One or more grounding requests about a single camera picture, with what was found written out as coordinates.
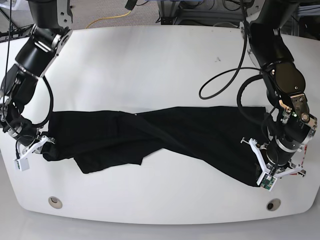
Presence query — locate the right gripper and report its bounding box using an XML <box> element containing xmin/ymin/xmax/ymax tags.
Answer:
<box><xmin>14</xmin><ymin>134</ymin><xmax>56</xmax><ymax>162</ymax></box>

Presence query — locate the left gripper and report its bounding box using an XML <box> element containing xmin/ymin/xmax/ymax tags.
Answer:
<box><xmin>240</xmin><ymin>137</ymin><xmax>306</xmax><ymax>183</ymax></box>

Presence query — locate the black printed T-shirt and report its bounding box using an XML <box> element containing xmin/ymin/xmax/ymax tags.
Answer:
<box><xmin>41</xmin><ymin>106</ymin><xmax>268</xmax><ymax>187</ymax></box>

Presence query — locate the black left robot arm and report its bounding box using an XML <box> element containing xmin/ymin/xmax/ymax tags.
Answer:
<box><xmin>223</xmin><ymin>0</ymin><xmax>317</xmax><ymax>190</ymax></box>

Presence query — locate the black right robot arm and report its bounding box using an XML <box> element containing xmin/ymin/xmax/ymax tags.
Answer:
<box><xmin>0</xmin><ymin>0</ymin><xmax>73</xmax><ymax>161</ymax></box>

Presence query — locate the red tape rectangle marking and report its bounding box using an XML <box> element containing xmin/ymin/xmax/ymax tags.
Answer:
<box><xmin>291</xmin><ymin>144</ymin><xmax>308</xmax><ymax>177</ymax></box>

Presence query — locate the black tripod stand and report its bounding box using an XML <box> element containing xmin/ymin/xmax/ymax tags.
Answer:
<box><xmin>0</xmin><ymin>24</ymin><xmax>34</xmax><ymax>42</ymax></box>

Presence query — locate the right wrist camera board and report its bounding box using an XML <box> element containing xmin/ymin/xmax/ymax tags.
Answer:
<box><xmin>13</xmin><ymin>158</ymin><xmax>30</xmax><ymax>172</ymax></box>

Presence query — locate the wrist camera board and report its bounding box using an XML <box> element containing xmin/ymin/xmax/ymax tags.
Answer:
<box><xmin>260</xmin><ymin>174</ymin><xmax>278</xmax><ymax>192</ymax></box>
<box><xmin>13</xmin><ymin>158</ymin><xmax>30</xmax><ymax>172</ymax></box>

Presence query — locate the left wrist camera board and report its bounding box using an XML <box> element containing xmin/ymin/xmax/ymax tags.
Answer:
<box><xmin>260</xmin><ymin>174</ymin><xmax>278</xmax><ymax>192</ymax></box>

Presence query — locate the right table cable grommet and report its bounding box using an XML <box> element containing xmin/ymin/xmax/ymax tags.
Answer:
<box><xmin>266</xmin><ymin>198</ymin><xmax>282</xmax><ymax>212</ymax></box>

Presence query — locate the table cable grommet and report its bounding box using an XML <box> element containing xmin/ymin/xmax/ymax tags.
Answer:
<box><xmin>48</xmin><ymin>196</ymin><xmax>63</xmax><ymax>209</ymax></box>
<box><xmin>266</xmin><ymin>198</ymin><xmax>282</xmax><ymax>212</ymax></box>

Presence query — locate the left table cable grommet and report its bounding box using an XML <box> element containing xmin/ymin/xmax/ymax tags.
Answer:
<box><xmin>48</xmin><ymin>196</ymin><xmax>63</xmax><ymax>209</ymax></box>

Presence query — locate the yellow cable on floor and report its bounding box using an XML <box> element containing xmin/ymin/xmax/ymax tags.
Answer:
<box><xmin>86</xmin><ymin>9</ymin><xmax>132</xmax><ymax>30</ymax></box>

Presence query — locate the aluminium frame post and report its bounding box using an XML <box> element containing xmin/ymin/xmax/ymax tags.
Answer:
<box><xmin>156</xmin><ymin>0</ymin><xmax>181</xmax><ymax>25</ymax></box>

